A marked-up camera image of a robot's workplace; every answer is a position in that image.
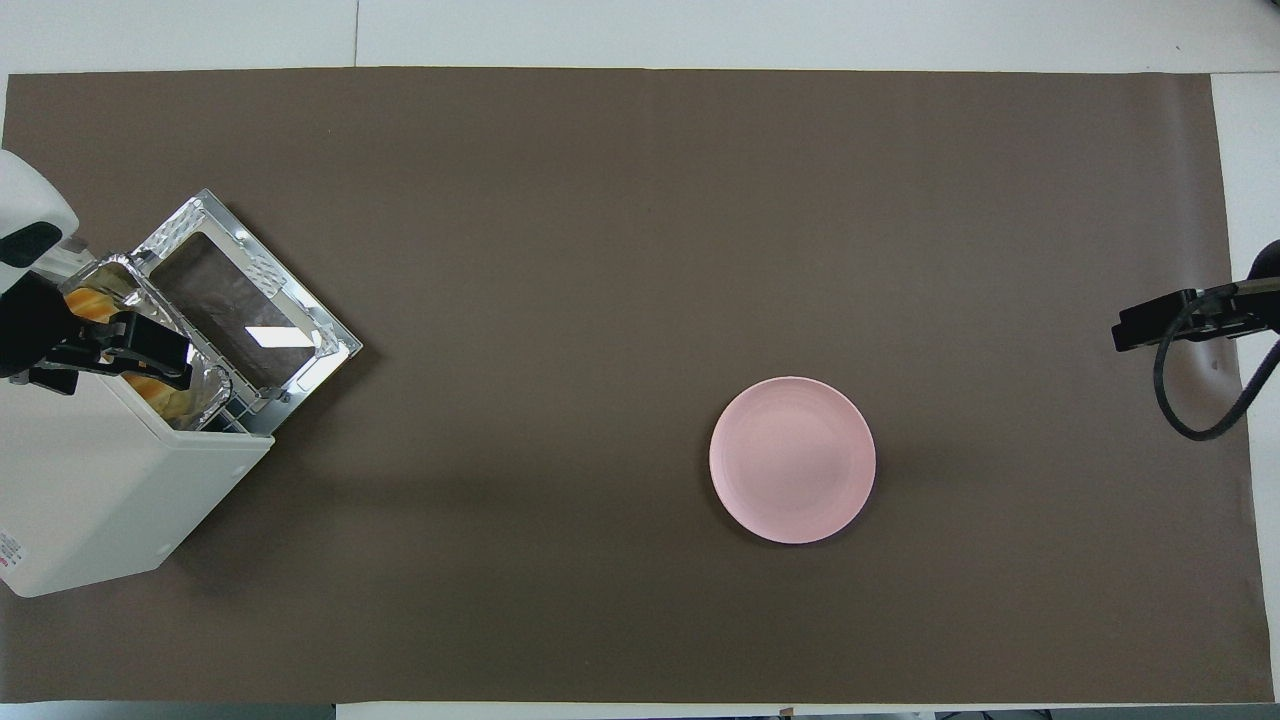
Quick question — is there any pink round plate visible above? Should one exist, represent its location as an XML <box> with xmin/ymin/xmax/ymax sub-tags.
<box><xmin>709</xmin><ymin>376</ymin><xmax>877</xmax><ymax>545</ymax></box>

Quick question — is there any cream white toaster oven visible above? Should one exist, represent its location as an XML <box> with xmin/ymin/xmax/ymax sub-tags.
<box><xmin>0</xmin><ymin>372</ymin><xmax>274</xmax><ymax>599</ymax></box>

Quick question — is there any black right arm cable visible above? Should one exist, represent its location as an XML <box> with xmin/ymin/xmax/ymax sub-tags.
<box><xmin>1152</xmin><ymin>290</ymin><xmax>1280</xmax><ymax>442</ymax></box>

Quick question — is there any brown table mat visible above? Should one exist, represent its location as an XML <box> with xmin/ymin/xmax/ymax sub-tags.
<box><xmin>0</xmin><ymin>68</ymin><xmax>1273</xmax><ymax>704</ymax></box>

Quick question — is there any aluminium foil tray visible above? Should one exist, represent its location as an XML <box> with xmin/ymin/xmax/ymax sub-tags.
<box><xmin>60</xmin><ymin>252</ymin><xmax>234</xmax><ymax>432</ymax></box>

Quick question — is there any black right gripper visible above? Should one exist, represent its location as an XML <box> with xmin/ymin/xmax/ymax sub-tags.
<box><xmin>1113</xmin><ymin>278</ymin><xmax>1280</xmax><ymax>353</ymax></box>

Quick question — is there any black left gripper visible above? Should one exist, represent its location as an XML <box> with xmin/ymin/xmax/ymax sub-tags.
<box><xmin>0</xmin><ymin>272</ymin><xmax>194</xmax><ymax>396</ymax></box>

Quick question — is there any glass oven door metal frame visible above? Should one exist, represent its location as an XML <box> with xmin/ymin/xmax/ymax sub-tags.
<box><xmin>130</xmin><ymin>188</ymin><xmax>364</xmax><ymax>423</ymax></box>

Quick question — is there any sliced orange yellow bread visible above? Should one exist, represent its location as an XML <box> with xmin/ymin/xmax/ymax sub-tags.
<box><xmin>64</xmin><ymin>287</ymin><xmax>198</xmax><ymax>420</ymax></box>

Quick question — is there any metal wire oven rack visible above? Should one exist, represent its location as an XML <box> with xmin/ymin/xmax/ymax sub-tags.
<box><xmin>190</xmin><ymin>398</ymin><xmax>273</xmax><ymax>434</ymax></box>

